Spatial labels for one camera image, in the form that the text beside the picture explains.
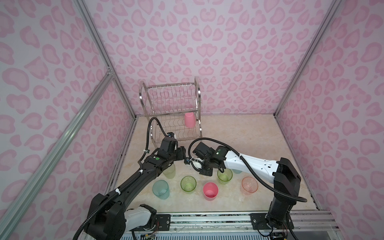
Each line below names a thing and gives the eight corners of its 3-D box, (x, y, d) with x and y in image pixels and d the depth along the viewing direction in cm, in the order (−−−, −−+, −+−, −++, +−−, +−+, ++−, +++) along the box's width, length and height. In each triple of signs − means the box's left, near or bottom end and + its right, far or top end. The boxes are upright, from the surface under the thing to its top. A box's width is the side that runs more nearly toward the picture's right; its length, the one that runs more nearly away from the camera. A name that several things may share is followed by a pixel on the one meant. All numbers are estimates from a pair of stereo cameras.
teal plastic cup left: (156, 199, 82) (151, 193, 74) (158, 187, 87) (153, 179, 78) (169, 199, 82) (166, 193, 74) (171, 187, 87) (168, 179, 78)
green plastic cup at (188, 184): (179, 191, 85) (178, 186, 78) (185, 179, 90) (184, 173, 83) (192, 197, 83) (191, 192, 76) (197, 184, 88) (197, 178, 81)
